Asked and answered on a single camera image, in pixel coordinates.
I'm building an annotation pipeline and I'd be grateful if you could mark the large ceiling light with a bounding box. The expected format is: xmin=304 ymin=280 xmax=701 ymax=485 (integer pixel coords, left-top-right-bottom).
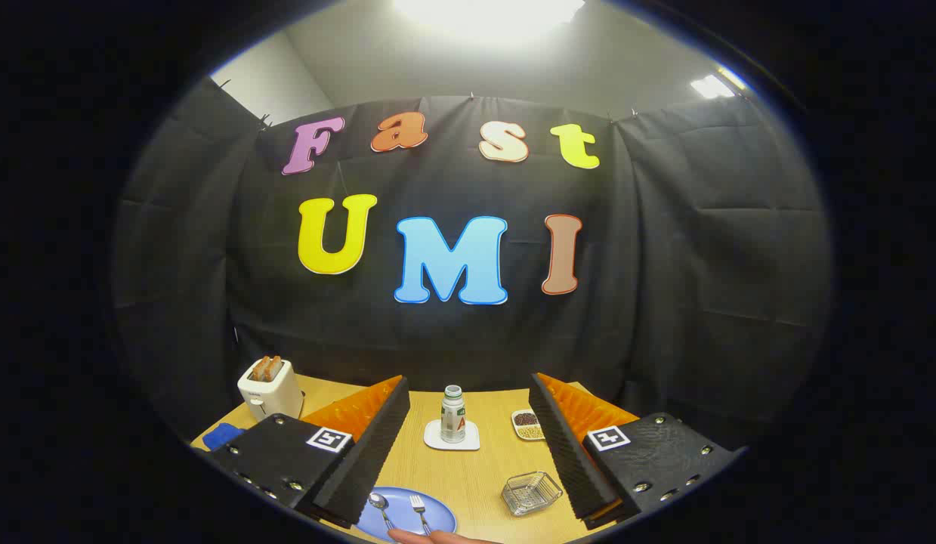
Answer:
xmin=392 ymin=0 xmax=585 ymax=39

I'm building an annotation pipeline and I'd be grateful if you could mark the small ceiling light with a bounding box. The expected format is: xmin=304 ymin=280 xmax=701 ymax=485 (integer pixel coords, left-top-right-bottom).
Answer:
xmin=690 ymin=73 xmax=737 ymax=99

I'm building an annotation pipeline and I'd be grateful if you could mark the metal wire basket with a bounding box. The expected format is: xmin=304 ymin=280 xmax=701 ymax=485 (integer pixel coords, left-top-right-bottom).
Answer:
xmin=502 ymin=471 xmax=564 ymax=518

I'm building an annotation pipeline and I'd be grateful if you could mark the spoon with blue checked handle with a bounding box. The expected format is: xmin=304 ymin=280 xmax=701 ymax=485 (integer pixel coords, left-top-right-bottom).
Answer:
xmin=368 ymin=493 xmax=397 ymax=531

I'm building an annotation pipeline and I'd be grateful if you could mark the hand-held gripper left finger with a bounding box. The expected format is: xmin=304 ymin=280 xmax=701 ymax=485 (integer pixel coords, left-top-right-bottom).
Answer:
xmin=205 ymin=375 xmax=412 ymax=530

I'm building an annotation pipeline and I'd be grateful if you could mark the folded blue cloth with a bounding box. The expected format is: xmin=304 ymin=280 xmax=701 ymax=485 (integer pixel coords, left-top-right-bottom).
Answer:
xmin=202 ymin=423 xmax=246 ymax=452

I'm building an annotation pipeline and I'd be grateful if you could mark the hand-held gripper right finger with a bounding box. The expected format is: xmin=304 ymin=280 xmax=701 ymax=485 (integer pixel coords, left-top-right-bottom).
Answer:
xmin=528 ymin=372 xmax=748 ymax=530

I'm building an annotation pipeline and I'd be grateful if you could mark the fork with blue checked handle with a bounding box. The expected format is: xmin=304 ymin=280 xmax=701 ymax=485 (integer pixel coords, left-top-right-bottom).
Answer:
xmin=409 ymin=494 xmax=434 ymax=536

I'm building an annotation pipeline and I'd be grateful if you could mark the white square coaster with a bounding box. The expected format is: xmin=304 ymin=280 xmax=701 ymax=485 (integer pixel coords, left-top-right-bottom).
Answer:
xmin=424 ymin=419 xmax=481 ymax=452

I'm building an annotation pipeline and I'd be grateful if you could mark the blue round plate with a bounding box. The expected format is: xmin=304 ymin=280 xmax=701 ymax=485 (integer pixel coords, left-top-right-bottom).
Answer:
xmin=356 ymin=486 xmax=458 ymax=543

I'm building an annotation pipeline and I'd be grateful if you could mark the white divided dish of beans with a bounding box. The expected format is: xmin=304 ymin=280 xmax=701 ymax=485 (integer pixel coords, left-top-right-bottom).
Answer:
xmin=511 ymin=409 xmax=546 ymax=441

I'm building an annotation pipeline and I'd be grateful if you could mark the cream white toaster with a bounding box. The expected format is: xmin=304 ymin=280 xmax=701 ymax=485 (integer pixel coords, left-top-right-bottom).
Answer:
xmin=237 ymin=357 xmax=304 ymax=422

